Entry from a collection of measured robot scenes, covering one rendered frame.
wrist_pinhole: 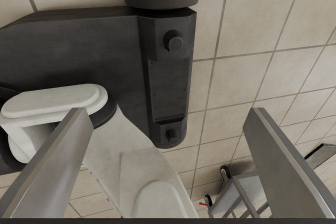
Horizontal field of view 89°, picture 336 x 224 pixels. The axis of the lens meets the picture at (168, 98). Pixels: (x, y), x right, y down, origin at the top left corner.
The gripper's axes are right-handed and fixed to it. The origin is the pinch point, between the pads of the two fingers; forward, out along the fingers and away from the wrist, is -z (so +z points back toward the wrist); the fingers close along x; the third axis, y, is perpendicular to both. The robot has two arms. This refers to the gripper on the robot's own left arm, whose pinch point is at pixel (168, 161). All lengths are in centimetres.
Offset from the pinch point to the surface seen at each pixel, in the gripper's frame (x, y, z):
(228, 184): 45, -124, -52
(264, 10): 37, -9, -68
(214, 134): 29, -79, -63
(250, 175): 61, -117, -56
